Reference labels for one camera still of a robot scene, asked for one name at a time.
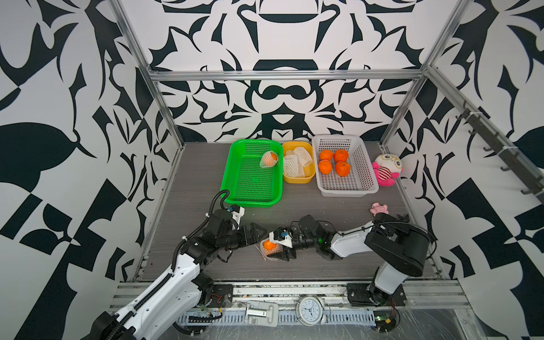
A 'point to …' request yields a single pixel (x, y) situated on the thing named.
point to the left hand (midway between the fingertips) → (257, 230)
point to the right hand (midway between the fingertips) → (267, 241)
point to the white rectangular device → (261, 314)
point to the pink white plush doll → (387, 168)
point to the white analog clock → (310, 311)
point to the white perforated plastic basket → (362, 178)
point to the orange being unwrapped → (326, 156)
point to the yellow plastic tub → (309, 170)
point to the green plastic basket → (249, 185)
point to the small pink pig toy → (376, 207)
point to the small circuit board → (384, 320)
